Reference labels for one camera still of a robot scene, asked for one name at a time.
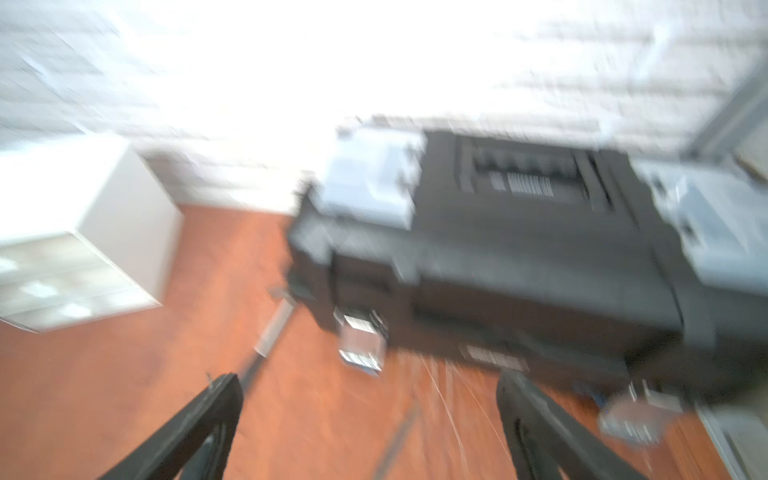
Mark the steel claw hammer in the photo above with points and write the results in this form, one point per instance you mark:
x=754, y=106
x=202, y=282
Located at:
x=269, y=338

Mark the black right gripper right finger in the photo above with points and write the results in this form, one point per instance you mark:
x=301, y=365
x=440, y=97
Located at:
x=546, y=442

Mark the white drawer cabinet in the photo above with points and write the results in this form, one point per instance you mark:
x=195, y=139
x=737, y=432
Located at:
x=87, y=232

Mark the black plastic toolbox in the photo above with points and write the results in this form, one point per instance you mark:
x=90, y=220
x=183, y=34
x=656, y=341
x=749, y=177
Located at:
x=588, y=270

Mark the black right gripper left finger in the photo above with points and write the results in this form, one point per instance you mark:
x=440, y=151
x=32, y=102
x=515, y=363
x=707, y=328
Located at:
x=195, y=443

